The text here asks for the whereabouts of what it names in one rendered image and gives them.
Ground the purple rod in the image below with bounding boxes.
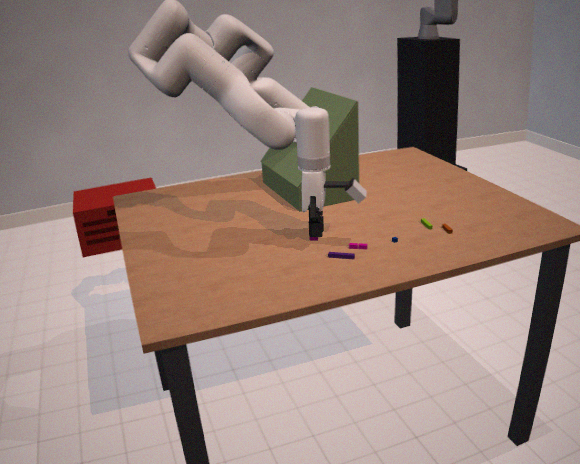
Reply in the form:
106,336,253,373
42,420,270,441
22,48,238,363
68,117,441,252
328,252,355,259

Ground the lime green rod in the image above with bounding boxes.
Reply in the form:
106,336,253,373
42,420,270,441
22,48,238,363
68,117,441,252
421,218,433,230

